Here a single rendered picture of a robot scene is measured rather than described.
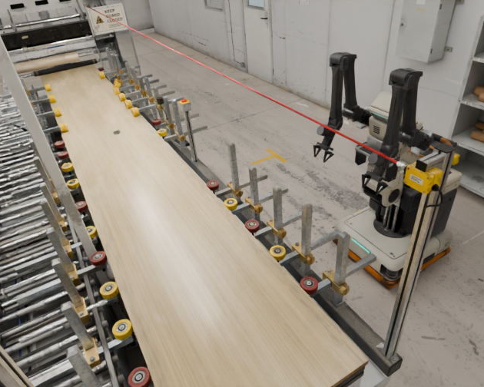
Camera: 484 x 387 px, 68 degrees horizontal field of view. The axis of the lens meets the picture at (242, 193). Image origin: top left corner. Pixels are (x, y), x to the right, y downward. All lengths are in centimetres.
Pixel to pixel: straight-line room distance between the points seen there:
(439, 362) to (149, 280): 181
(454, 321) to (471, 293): 30
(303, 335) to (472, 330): 158
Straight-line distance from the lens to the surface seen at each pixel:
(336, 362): 150
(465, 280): 319
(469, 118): 405
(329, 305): 190
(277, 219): 201
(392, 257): 278
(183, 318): 165
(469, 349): 282
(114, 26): 574
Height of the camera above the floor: 220
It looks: 35 degrees down
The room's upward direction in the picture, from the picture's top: 6 degrees counter-clockwise
